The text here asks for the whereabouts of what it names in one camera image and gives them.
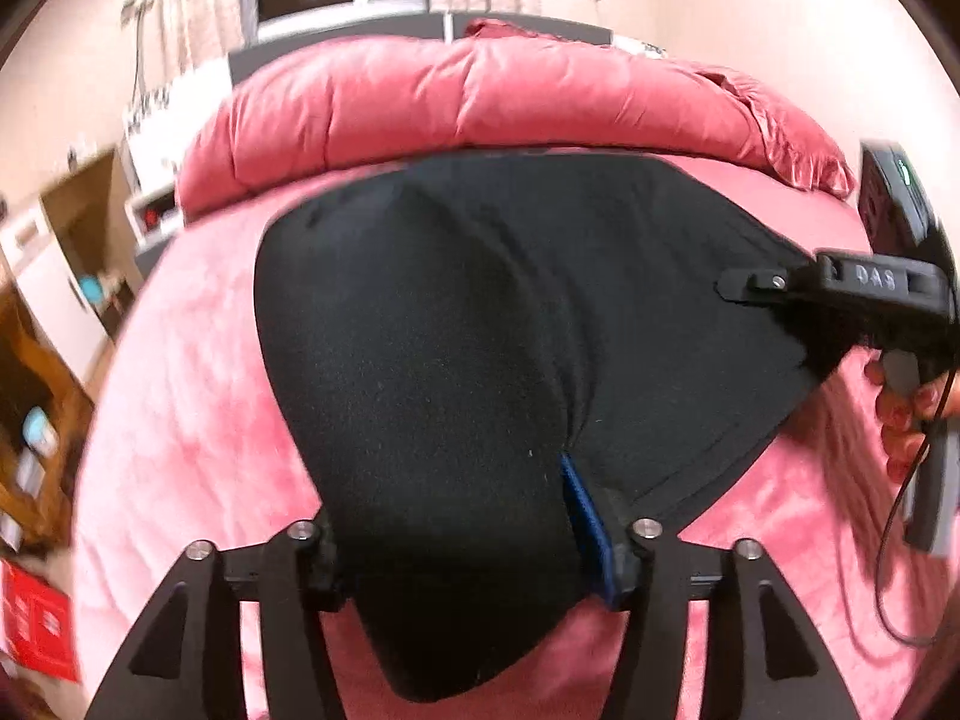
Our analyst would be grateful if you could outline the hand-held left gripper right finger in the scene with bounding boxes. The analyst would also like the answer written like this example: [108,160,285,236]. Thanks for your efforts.
[559,452,863,720]

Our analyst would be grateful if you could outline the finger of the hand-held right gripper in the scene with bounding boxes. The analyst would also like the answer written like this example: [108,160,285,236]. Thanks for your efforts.
[714,268,822,308]

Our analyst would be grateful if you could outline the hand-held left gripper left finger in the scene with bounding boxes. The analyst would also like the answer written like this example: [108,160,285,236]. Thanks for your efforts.
[84,517,350,720]

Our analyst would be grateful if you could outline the black pants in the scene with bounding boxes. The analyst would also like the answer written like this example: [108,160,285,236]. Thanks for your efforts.
[253,152,826,704]

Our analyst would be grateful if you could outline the person's right hand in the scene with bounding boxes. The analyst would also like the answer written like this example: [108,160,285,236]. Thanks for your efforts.
[862,360,960,481]

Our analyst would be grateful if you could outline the pink plush bed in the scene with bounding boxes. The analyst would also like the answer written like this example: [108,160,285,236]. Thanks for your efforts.
[71,150,960,720]

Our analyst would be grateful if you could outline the red cardboard box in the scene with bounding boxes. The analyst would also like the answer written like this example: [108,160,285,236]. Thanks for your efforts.
[0,559,80,683]

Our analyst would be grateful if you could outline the blue-lid white container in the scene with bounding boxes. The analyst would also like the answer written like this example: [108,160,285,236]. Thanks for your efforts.
[21,406,61,458]

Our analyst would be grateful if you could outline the grey headboard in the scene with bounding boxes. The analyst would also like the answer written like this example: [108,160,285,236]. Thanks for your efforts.
[227,10,616,87]

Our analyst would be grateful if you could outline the wooden shelf unit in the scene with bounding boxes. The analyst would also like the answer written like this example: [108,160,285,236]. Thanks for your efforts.
[0,292,95,548]

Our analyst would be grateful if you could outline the pink duvet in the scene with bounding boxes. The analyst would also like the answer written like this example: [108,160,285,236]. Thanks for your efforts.
[174,19,857,226]

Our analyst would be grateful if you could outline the white cabinet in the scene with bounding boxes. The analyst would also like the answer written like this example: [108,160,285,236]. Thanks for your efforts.
[0,199,125,391]

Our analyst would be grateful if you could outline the grey and white nightstand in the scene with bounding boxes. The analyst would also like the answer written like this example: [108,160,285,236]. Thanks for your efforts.
[120,60,233,248]

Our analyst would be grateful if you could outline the black cable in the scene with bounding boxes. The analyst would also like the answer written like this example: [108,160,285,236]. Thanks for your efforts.
[874,367,960,646]

